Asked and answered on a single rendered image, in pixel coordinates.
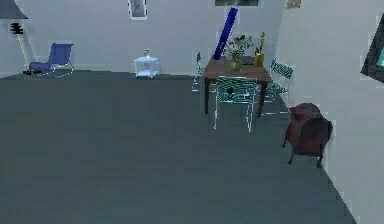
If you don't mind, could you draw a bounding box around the teal woven chair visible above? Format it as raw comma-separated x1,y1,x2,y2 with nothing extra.
192,50,206,92
264,57,295,101
213,76,260,133

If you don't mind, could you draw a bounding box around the brown wooden table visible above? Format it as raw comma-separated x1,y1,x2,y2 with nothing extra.
201,55,273,118

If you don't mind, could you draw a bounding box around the green house plant in vase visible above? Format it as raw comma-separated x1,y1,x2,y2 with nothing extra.
223,34,254,73

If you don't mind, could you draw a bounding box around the blue long bat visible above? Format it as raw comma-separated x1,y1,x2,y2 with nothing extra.
212,7,239,61

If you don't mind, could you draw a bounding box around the dark red armchair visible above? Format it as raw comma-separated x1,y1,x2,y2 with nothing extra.
282,102,334,169

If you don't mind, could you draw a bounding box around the white framed picture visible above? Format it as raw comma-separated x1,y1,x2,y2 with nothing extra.
127,0,148,21

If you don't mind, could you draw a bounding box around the dark framed picture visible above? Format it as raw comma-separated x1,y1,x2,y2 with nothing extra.
214,0,260,7

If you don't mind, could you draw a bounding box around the blue lounge chair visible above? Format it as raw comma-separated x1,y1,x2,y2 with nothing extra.
27,42,75,78

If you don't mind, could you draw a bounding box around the black framed television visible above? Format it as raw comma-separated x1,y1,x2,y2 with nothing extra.
360,13,384,84

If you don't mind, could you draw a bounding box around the grey floor lamp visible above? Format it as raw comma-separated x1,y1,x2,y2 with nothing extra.
0,0,34,76

